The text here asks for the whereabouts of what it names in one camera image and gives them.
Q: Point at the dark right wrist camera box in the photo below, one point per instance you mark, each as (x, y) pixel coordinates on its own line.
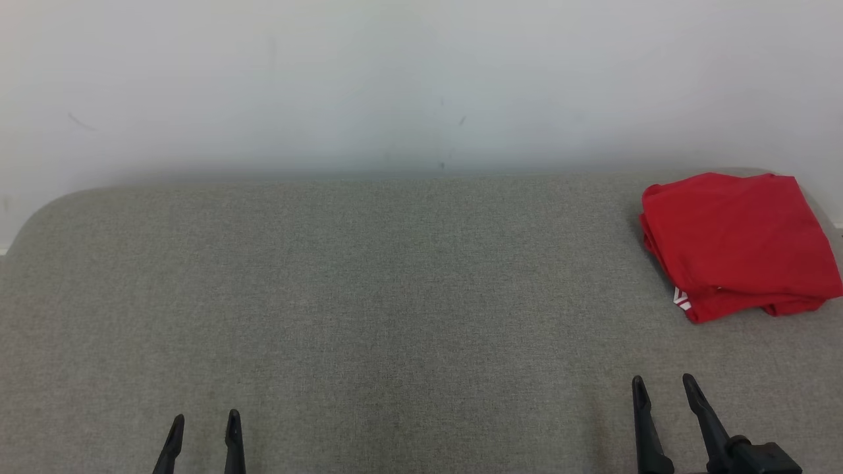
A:
(757, 457)

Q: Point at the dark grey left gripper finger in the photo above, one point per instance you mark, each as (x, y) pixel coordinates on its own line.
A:
(171, 451)
(234, 447)

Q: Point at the red jersey with number 23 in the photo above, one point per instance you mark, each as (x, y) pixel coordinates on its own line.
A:
(737, 237)

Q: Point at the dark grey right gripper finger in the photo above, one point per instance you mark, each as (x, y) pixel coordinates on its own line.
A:
(649, 441)
(708, 428)

